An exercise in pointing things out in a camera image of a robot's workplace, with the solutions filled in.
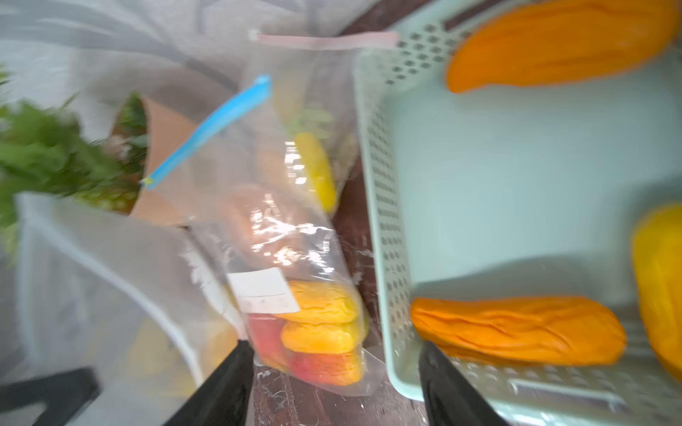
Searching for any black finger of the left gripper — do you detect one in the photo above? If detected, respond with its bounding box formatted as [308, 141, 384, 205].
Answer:
[1, 367, 101, 425]

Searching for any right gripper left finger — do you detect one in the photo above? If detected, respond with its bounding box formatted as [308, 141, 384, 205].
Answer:
[164, 341, 255, 426]

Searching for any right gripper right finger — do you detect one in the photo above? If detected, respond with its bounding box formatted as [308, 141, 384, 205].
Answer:
[418, 342, 508, 426]

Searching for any red yellow mango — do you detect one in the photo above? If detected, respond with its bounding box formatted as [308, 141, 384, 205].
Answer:
[289, 350, 363, 386]

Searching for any orange yellow mango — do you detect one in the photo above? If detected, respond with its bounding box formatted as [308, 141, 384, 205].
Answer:
[281, 321, 369, 354]

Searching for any clear zip-top bag blue zipper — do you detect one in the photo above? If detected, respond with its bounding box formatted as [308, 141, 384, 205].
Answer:
[142, 75, 385, 397]

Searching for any clear zip-top bag pink zipper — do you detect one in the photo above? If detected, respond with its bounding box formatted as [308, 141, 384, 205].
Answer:
[246, 30, 399, 216]

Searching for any large orange mango basket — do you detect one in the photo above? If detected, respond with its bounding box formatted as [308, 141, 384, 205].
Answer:
[445, 1, 681, 93]

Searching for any green plastic basket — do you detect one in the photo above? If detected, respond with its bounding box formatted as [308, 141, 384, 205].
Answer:
[355, 1, 681, 425]

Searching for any potted white flower plant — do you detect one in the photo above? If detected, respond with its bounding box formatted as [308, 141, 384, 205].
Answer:
[1, 92, 194, 256]

